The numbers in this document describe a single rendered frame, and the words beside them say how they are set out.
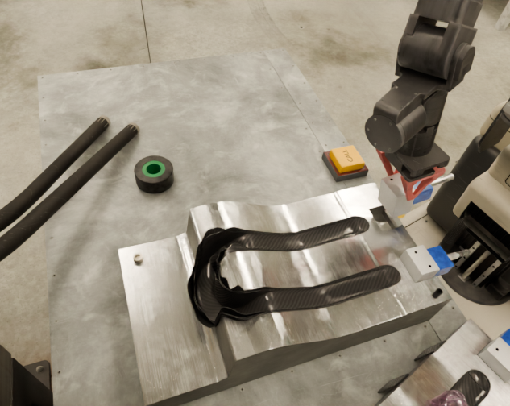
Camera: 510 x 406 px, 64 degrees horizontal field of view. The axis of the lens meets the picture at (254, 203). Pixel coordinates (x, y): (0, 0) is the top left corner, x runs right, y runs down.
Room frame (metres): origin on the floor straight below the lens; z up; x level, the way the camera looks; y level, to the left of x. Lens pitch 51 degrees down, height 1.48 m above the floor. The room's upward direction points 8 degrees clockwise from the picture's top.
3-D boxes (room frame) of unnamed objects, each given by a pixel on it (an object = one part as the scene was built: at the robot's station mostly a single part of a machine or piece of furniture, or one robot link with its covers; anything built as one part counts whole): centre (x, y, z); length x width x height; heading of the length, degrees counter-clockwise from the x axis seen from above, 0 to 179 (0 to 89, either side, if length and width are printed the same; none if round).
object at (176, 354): (0.34, -0.06, 0.87); 0.50 x 0.26 x 0.14; 116
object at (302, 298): (0.34, -0.08, 0.92); 0.35 x 0.16 x 0.09; 116
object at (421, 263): (0.41, -0.33, 0.89); 0.13 x 0.05 x 0.05; 116
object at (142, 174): (0.57, 0.22, 0.82); 0.08 x 0.08 x 0.04
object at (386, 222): (0.48, -0.25, 0.87); 0.05 x 0.05 x 0.04; 26
